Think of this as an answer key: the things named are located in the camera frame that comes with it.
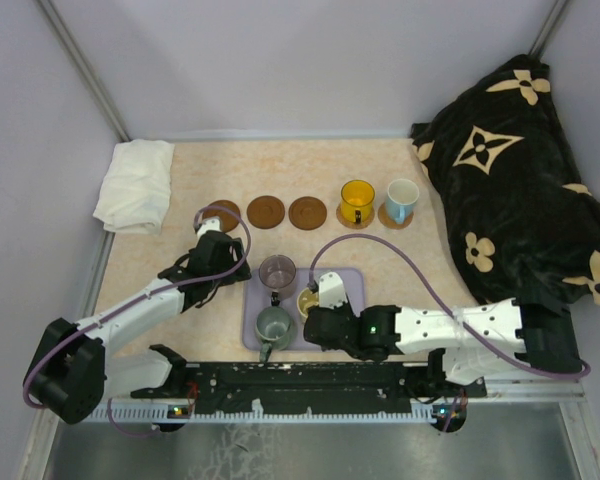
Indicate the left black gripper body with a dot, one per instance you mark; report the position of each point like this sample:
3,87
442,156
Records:
229,263

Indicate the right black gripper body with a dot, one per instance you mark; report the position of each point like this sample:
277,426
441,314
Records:
341,309

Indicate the dark wooden coaster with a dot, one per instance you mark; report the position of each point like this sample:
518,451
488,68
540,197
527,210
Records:
266,212
226,211
307,213

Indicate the cream mug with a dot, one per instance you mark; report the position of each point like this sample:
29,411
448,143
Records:
306,299

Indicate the purple glass cup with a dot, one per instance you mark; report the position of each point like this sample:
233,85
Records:
278,275

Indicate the woven rattan coaster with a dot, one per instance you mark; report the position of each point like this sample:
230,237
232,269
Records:
352,225
391,224

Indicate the yellow mug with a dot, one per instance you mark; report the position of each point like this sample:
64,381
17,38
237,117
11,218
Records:
357,198

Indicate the light blue mug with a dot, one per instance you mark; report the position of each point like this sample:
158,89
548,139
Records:
401,198

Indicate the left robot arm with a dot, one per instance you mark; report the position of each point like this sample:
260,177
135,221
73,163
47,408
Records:
75,366

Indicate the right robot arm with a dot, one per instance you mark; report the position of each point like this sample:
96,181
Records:
534,336

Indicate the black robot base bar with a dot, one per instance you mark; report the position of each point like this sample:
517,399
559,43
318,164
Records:
297,388

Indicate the lavender plastic tray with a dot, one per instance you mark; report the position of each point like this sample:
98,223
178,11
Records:
257,298

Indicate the grey green mug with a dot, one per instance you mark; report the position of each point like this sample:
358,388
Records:
275,329

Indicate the white folded cloth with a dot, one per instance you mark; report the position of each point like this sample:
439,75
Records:
135,193

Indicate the black floral blanket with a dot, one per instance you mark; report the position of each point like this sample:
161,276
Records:
520,221

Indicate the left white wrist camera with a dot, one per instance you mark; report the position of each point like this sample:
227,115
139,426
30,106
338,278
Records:
212,224

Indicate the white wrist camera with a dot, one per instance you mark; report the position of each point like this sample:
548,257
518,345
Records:
212,224
331,291

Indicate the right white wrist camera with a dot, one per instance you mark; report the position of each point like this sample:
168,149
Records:
331,291

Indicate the aluminium frame rail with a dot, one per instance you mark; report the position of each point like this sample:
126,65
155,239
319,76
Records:
171,414

